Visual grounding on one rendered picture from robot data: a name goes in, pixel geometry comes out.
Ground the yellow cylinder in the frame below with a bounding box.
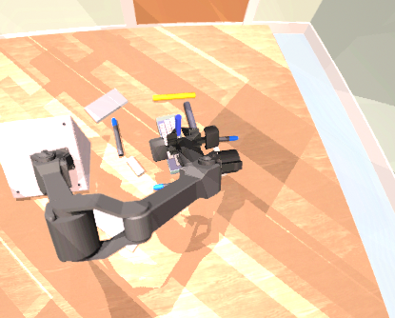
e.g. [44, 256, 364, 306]
[153, 92, 195, 101]

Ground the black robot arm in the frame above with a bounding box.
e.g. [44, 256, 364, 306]
[30, 147, 243, 263]

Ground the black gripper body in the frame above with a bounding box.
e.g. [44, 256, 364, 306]
[148, 125, 219, 162]

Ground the blue stylus with silver tip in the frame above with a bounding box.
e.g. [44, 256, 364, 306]
[175, 114, 182, 138]

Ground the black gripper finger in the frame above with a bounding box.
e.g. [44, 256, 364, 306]
[167, 129, 177, 141]
[181, 127, 199, 136]

